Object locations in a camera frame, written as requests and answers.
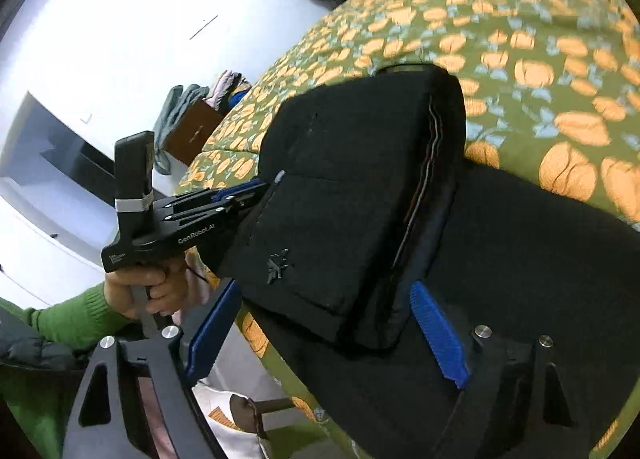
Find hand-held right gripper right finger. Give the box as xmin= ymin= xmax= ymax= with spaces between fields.
xmin=409 ymin=281 xmax=596 ymax=455

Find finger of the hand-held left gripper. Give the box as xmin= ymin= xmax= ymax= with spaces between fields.
xmin=172 ymin=189 xmax=268 ymax=229
xmin=165 ymin=178 xmax=271 ymax=212

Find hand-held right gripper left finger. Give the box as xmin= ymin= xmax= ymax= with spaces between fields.
xmin=62 ymin=279 xmax=244 ymax=459

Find black pants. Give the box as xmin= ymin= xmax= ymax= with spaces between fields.
xmin=197 ymin=64 xmax=640 ymax=459

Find person's left forearm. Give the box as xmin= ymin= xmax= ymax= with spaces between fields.
xmin=30 ymin=283 xmax=131 ymax=340

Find person's left hand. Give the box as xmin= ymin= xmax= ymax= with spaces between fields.
xmin=103 ymin=251 xmax=190 ymax=322

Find brown wooden drawer cabinet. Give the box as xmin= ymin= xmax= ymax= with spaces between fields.
xmin=162 ymin=100 xmax=226 ymax=167

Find white cabinet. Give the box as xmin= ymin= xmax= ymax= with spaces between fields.
xmin=0 ymin=89 xmax=176 ymax=310

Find stack of colourful clothes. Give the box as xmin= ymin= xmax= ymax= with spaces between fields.
xmin=207 ymin=69 xmax=252 ymax=109

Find dark puffer jacket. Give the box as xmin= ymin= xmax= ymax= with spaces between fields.
xmin=0 ymin=306 xmax=88 ymax=372

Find person's green sweater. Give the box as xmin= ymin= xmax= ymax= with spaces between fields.
xmin=0 ymin=366 xmax=71 ymax=459

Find green floral blanket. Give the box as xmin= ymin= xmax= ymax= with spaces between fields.
xmin=172 ymin=0 xmax=640 ymax=459

